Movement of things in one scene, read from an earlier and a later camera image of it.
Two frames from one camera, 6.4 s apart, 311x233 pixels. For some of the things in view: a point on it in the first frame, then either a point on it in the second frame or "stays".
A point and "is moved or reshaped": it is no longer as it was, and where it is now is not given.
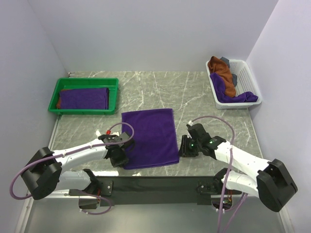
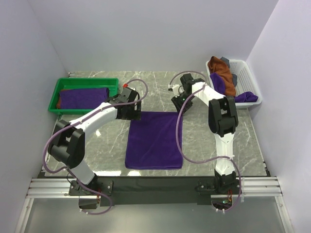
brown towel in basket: [215, 65] stays
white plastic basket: [246, 82] stays
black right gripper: [184, 152] -> [176, 101]
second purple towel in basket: [218, 85] stays
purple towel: [93, 99] stays
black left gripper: [117, 163] -> [135, 114]
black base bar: [158, 191] stays
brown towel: [58, 105] stays
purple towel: [154, 138] is moved or reshaped
